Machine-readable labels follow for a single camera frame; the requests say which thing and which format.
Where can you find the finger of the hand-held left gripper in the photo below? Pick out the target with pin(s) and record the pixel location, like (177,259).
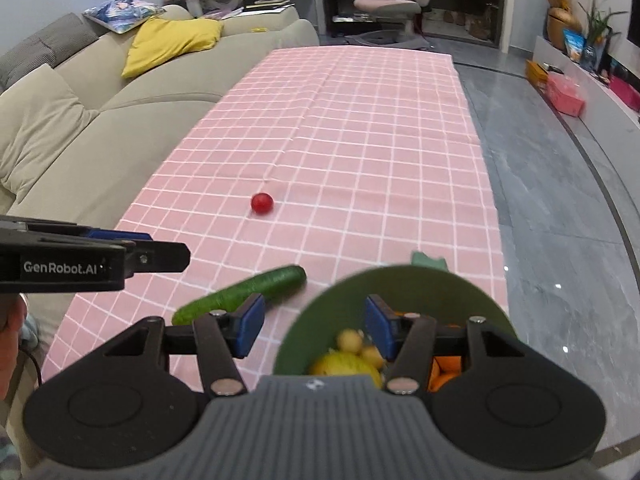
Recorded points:
(120,234)
(160,257)

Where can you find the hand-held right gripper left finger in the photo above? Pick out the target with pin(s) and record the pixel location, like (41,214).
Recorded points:
(250,322)

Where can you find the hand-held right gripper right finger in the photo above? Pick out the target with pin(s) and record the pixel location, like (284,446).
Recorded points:
(377,325)

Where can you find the green cucumber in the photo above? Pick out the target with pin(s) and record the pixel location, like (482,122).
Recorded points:
(260,285)

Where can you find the green plastic colander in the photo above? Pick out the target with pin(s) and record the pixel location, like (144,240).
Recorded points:
(400,285)

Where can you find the yellow-green pear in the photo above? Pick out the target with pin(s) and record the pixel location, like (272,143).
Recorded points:
(345,366)

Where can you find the orange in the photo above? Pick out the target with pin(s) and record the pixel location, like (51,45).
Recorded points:
(440,376)

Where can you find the person's left hand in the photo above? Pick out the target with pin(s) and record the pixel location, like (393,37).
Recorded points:
(12,311)

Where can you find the red cherry tomato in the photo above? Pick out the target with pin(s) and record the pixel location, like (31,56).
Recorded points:
(262,203)

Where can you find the beige sofa cushion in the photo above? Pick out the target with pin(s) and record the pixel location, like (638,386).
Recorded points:
(40,125)

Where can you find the beige sofa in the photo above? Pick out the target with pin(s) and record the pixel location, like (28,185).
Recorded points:
(165,100)

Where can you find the pink checked tablecloth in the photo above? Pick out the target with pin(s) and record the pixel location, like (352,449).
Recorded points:
(350,135)

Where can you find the yellow cushion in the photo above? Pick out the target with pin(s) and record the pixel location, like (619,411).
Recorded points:
(170,42)

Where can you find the grey textured cushion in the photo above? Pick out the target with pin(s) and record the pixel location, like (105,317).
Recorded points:
(45,42)

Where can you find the printed cushion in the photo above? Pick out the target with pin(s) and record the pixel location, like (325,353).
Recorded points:
(125,10)

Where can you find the dark book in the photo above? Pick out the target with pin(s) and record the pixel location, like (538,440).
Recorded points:
(267,5)

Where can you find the orange box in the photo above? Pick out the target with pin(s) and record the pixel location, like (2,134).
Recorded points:
(536,72)

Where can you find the pink box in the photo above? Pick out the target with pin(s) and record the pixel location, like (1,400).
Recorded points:
(565,92)

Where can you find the brown shoe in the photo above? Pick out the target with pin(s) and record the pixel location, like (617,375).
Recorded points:
(480,27)

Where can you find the white low cabinet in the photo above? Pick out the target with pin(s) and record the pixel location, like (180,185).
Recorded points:
(595,90)

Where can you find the pink office chair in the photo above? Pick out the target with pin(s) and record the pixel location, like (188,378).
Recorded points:
(385,4)

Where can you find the pink package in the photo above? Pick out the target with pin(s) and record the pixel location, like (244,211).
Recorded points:
(625,91)

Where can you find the blue snack bag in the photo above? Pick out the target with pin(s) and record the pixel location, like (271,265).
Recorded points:
(574,45)

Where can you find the dark snack bag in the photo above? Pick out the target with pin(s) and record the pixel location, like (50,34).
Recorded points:
(596,57)

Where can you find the brown vase with dried grass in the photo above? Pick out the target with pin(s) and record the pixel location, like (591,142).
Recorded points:
(559,15)

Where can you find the green potted plant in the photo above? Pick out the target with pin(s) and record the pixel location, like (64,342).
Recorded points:
(597,20)

